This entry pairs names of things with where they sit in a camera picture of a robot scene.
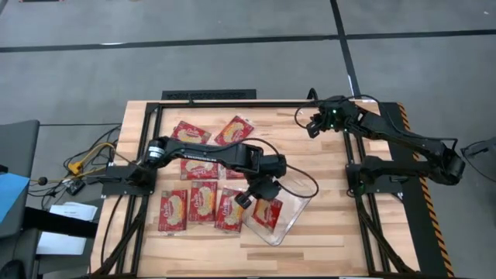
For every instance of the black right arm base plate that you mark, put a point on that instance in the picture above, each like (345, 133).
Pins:
(393, 187)

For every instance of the black power adapter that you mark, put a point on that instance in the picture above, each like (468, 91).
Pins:
(75, 187)

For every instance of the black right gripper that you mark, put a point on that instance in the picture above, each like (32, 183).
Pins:
(324, 116)

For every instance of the white paper sheet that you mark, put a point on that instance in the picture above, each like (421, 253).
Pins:
(60, 243)
(73, 211)

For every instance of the black ball knob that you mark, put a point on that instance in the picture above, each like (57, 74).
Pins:
(42, 181)

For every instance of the black bar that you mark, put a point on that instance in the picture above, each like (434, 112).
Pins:
(58, 225)

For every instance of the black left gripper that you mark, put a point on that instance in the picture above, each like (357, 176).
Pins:
(265, 188)

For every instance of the black floor stand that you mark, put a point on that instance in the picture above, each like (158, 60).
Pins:
(480, 149)

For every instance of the black floor vent grille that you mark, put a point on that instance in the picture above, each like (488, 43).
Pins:
(209, 94)

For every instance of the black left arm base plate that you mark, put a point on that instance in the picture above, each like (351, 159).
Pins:
(116, 186)

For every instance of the clear plastic basket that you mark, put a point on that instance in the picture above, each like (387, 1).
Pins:
(294, 209)

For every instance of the blue board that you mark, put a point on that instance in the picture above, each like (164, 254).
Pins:
(9, 193)

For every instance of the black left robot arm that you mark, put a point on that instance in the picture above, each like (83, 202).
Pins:
(217, 155)

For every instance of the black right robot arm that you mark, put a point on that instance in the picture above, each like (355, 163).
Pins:
(407, 133)

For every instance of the yellow plug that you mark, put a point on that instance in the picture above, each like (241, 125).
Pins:
(75, 167)

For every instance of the black aluminium table frame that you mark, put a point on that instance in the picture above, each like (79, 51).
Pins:
(232, 104)

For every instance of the red Orville popcorn bag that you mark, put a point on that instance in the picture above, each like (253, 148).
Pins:
(198, 169)
(190, 133)
(202, 201)
(233, 174)
(173, 211)
(228, 211)
(266, 213)
(234, 129)

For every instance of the grey chair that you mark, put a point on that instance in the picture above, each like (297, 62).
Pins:
(17, 147)

